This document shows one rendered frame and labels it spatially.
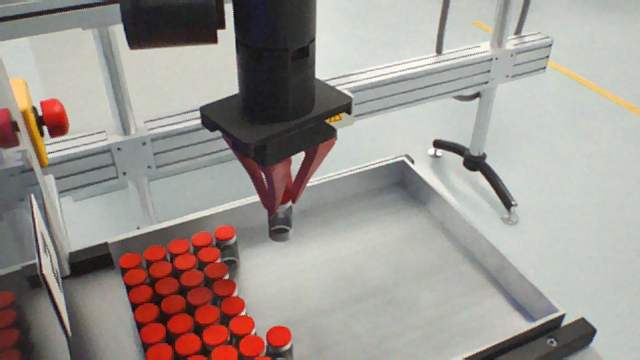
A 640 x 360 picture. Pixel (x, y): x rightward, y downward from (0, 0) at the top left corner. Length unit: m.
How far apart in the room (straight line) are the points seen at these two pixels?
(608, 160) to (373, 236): 1.99
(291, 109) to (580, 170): 2.08
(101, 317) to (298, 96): 0.29
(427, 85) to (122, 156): 0.90
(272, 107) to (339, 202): 0.27
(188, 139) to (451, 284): 1.03
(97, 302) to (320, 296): 0.21
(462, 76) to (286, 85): 1.47
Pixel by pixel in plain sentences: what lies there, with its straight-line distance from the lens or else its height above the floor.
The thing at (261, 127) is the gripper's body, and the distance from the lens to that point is 0.41.
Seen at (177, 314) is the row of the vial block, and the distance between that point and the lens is 0.50.
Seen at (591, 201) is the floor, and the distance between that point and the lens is 2.29.
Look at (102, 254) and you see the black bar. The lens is 0.61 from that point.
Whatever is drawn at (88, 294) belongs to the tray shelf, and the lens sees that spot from 0.61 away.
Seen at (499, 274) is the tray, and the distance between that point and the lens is 0.59.
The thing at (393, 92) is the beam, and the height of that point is 0.50.
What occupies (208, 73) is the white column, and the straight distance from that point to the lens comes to 2.11.
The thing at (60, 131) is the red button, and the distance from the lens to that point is 0.64.
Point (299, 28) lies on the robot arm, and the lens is 0.39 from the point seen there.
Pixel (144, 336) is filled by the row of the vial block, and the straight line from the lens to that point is 0.49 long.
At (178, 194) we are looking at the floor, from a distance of 2.16.
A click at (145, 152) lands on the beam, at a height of 0.50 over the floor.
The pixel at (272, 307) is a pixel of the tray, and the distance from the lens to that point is 0.55.
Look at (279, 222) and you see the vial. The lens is 0.50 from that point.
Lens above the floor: 1.30
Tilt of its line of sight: 38 degrees down
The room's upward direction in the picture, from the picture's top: straight up
